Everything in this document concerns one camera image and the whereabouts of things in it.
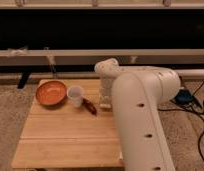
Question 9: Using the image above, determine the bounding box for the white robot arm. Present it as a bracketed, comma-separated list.
[94, 58, 181, 171]

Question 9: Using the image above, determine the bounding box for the white ceramic cup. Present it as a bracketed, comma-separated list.
[67, 86, 84, 108]

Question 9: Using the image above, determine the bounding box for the red chili pepper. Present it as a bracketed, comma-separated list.
[83, 98, 97, 115]

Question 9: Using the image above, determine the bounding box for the orange bowl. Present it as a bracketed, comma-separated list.
[36, 80, 67, 106]

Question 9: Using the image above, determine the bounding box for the blue power adapter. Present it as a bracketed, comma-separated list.
[175, 89, 193, 105]

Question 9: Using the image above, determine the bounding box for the wooden rail bench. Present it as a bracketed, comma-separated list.
[0, 49, 204, 66]

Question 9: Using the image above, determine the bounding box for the black cable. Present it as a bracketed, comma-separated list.
[158, 75, 204, 168]

